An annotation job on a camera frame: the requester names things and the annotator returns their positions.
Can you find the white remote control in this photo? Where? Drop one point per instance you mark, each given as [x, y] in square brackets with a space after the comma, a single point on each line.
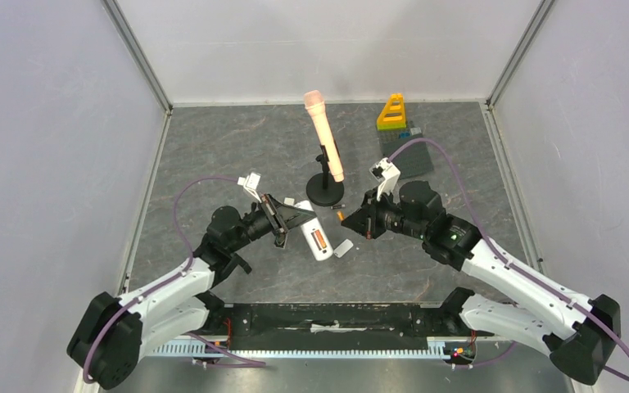
[307, 229]

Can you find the black microphone stand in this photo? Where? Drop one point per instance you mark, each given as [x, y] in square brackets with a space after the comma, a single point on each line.
[322, 189]

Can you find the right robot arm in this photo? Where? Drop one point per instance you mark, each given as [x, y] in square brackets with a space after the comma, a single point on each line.
[577, 333]

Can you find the yellow lego frame piece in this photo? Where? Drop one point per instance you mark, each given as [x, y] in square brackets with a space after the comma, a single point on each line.
[394, 110]

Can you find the white boxed remote with display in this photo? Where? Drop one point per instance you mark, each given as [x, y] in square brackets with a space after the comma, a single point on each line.
[282, 215]

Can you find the pink microphone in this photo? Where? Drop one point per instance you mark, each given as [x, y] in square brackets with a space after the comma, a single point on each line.
[315, 106]

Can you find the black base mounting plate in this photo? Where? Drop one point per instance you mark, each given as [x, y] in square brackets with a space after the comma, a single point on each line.
[333, 326]

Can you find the lime green lego brick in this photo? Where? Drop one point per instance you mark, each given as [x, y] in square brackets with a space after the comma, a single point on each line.
[391, 126]

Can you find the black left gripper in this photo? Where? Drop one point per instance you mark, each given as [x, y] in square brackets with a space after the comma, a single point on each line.
[284, 217]

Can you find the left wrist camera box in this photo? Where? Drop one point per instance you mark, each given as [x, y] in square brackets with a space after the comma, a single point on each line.
[250, 185]

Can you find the white battery cover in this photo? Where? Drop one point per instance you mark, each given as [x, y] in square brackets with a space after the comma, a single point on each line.
[343, 248]

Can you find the white cable duct strip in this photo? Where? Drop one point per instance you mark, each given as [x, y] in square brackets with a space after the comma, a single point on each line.
[189, 348]

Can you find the grey lego baseplate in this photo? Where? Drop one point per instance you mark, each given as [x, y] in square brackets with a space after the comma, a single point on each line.
[415, 160]

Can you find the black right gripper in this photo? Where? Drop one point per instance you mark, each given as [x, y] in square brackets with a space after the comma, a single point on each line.
[371, 218]

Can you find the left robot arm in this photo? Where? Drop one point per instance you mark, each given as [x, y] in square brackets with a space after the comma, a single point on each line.
[116, 332]

